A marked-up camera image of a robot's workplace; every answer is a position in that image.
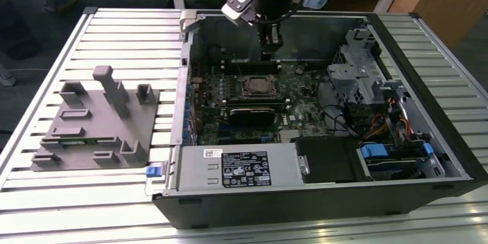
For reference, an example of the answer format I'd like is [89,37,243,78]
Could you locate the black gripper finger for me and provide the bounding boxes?
[257,22,284,62]

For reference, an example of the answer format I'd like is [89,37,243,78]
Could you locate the CPU with silver top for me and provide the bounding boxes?
[245,77,275,94]

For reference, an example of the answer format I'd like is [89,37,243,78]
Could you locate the metal socket cover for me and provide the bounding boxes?
[239,75,284,98]

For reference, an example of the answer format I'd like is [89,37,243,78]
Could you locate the CPU socket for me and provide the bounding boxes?
[236,74,285,99]

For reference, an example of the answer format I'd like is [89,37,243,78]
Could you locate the green motherboard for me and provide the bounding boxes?
[188,60,333,146]

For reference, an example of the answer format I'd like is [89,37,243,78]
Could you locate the metal drive cage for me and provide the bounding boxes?
[325,23,387,105]

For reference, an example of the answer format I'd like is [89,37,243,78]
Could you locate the black graphics card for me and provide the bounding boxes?
[227,106,277,127]

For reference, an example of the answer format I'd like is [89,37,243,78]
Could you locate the small silver heatsink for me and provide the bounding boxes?
[280,129,301,143]

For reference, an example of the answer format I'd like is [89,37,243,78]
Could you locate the black plastic shroud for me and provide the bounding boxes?
[291,136,373,185]

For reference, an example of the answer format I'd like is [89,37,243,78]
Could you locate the grey metal disk bay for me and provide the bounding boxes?
[372,79,436,145]

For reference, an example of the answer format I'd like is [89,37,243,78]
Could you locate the hard disk in blue carrier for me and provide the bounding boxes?
[357,142,436,170]

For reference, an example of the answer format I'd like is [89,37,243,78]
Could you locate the grey power supply unit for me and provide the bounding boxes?
[176,143,307,194]

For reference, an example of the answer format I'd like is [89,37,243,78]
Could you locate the blue case latch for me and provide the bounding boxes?
[145,163,163,178]

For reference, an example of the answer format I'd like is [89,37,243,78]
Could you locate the grey parts rack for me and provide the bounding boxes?
[29,65,161,173]

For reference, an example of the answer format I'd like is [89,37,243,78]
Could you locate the black PC case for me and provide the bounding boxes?
[151,9,488,230]

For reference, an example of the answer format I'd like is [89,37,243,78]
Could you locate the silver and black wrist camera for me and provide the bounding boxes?
[221,0,264,26]

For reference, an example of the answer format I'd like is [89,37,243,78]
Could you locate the light grey case handle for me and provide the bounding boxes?
[177,9,200,33]

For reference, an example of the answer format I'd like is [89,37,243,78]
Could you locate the coloured power wire bundle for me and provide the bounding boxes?
[364,97,417,142]

